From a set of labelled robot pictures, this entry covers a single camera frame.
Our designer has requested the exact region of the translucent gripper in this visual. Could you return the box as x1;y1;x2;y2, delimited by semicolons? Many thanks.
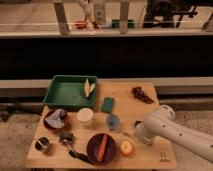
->
130;132;144;148

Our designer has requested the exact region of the red yellow apple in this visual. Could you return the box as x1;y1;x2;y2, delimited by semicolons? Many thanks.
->
120;140;134;156

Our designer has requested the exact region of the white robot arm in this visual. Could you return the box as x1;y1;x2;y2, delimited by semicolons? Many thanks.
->
134;105;213;163

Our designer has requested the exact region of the blue plastic cup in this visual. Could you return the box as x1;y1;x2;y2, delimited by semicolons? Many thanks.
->
106;114;119;130

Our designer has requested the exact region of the white paper cup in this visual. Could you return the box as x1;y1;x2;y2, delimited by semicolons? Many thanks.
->
77;108;94;126

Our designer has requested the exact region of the small metal cup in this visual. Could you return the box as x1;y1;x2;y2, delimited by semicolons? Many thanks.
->
35;137;50;153

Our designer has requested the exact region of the black rectangular remote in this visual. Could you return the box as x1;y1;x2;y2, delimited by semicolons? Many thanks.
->
134;120;142;127

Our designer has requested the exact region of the dark brown dried bunch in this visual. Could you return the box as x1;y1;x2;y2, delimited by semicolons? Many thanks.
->
132;87;154;104

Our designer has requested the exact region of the orange carrot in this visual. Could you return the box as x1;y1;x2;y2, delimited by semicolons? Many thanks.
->
97;134;108;162

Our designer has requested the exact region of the green sponge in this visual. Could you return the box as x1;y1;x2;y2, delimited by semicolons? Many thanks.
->
101;97;115;113

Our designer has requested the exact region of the dark red plate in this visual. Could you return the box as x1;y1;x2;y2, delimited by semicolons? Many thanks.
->
86;133;117;165

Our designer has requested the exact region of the yellow white item in tray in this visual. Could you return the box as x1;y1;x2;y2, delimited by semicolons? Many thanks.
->
84;80;95;98

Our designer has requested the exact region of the wooden table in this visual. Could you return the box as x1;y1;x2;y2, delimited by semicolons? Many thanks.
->
24;81;178;170

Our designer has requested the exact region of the green plastic tray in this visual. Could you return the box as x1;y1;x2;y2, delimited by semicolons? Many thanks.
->
43;75;98;110

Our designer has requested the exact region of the black binder clip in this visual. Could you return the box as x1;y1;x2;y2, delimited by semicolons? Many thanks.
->
59;133;74;143

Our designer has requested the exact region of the crumpled grey cloth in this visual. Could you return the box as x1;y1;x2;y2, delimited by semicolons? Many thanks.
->
45;109;66;129

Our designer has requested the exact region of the dark red bowl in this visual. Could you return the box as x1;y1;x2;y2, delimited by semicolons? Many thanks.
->
43;109;68;131

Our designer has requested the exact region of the green box on shelf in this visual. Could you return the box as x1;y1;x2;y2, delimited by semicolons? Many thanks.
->
111;19;135;29

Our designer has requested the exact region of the red object on shelf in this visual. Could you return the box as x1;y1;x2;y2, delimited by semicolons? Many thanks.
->
74;21;88;29

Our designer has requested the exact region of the black machine on shelf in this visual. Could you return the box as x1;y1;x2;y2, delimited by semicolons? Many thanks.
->
146;0;201;29

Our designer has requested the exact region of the black handled tool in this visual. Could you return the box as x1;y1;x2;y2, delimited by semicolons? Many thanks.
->
67;144;91;164

